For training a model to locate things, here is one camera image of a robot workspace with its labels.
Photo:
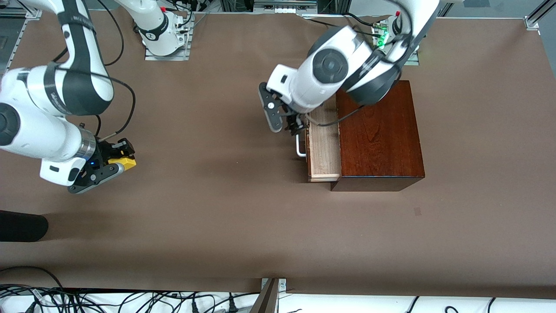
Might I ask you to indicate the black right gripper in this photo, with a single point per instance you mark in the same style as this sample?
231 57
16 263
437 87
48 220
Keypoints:
104 153

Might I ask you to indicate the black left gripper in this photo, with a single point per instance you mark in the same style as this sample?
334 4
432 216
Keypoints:
296 122

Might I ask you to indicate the yellow cube block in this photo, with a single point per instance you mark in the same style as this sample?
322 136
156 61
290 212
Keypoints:
126 163

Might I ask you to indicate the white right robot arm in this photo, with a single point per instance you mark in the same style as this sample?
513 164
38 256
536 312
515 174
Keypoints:
43 130

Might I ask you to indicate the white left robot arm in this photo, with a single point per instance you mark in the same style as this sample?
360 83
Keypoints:
334 69

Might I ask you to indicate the dark brown wooden cabinet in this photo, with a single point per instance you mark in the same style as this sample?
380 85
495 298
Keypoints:
382 139

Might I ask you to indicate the brown paper table cover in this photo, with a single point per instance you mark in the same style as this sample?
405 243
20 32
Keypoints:
217 195

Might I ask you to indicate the silver power strip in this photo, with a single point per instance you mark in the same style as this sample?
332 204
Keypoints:
284 5

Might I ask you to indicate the black cylindrical object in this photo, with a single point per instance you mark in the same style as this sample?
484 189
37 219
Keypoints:
21 226

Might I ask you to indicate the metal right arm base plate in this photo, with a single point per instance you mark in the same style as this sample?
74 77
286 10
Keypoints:
167 58

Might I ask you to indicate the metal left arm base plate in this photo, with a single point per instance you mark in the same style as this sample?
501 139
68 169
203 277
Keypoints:
415 61

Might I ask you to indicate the metal bracket with grey profile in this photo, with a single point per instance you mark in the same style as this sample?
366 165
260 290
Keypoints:
267 298

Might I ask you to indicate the metal corner bracket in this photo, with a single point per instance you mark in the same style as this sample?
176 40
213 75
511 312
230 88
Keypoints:
531 24

